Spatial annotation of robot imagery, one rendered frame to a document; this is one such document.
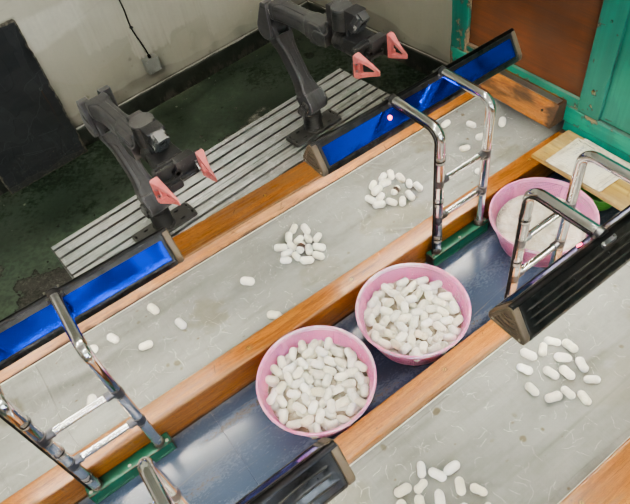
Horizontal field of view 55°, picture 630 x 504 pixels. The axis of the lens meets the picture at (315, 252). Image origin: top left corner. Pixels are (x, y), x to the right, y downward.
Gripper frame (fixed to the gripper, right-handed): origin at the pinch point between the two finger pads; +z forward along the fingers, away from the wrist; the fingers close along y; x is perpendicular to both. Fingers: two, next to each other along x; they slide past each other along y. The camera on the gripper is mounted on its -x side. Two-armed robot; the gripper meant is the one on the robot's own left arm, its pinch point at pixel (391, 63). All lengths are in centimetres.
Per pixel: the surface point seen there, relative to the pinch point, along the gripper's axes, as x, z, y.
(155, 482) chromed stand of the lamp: -6, 52, -99
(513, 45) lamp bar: -1.3, 19.4, 22.7
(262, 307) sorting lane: 33, 13, -59
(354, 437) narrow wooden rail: 30, 54, -66
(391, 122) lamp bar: -0.2, 16.4, -16.7
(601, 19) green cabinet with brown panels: -4, 31, 40
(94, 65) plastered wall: 72, -196, -18
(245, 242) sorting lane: 33, -8, -50
